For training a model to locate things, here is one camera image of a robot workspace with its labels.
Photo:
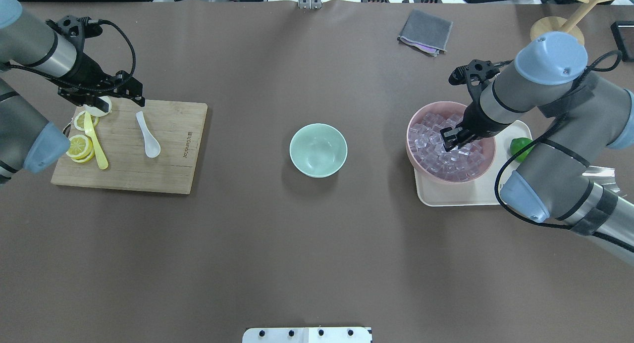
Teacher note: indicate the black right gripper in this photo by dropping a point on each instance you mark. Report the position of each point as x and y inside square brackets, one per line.
[476, 119]

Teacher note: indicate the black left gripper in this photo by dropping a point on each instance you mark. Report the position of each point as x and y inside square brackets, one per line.
[88, 69]

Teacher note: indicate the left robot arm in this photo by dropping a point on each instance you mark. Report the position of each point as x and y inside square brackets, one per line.
[53, 50]

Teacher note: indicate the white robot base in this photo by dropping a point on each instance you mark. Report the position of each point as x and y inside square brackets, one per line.
[343, 334]

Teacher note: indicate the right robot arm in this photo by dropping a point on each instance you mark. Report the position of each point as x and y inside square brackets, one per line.
[549, 188]

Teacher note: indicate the pile of clear ice cubes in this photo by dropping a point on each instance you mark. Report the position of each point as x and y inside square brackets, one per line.
[425, 142]

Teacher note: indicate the pink bowl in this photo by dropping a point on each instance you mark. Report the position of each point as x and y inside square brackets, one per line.
[447, 108]

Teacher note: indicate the mint green bowl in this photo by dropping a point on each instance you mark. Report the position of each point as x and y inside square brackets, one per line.
[318, 150]

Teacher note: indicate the steel ice scoop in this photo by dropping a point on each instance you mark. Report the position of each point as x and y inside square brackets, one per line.
[604, 176]

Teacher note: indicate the yellow plastic knife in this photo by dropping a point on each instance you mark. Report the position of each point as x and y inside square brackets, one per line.
[89, 130]

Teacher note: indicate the lemon slice near bun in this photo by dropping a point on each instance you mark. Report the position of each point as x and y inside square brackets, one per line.
[78, 121]

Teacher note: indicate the wooden cutting board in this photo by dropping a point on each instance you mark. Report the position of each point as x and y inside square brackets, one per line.
[177, 126]

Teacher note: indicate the cream plastic tray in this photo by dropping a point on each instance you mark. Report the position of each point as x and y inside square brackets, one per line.
[437, 193]

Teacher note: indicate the lemon slice stack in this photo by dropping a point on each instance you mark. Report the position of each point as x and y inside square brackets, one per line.
[81, 149]

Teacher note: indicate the green lime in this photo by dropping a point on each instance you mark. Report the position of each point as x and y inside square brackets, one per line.
[515, 148]

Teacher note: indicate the grey folded cloth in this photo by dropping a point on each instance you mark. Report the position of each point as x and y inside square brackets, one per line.
[426, 32]

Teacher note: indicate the wooden cup stand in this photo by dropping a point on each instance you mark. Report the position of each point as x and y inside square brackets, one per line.
[569, 25]

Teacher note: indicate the black tray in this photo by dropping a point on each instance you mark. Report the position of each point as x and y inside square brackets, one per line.
[623, 33]

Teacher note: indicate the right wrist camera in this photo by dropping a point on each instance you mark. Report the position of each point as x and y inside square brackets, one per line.
[476, 71]

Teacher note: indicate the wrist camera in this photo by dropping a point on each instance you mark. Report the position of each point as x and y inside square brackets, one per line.
[72, 26]
[476, 71]

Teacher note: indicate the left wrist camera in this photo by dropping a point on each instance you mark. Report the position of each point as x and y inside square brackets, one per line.
[72, 26]

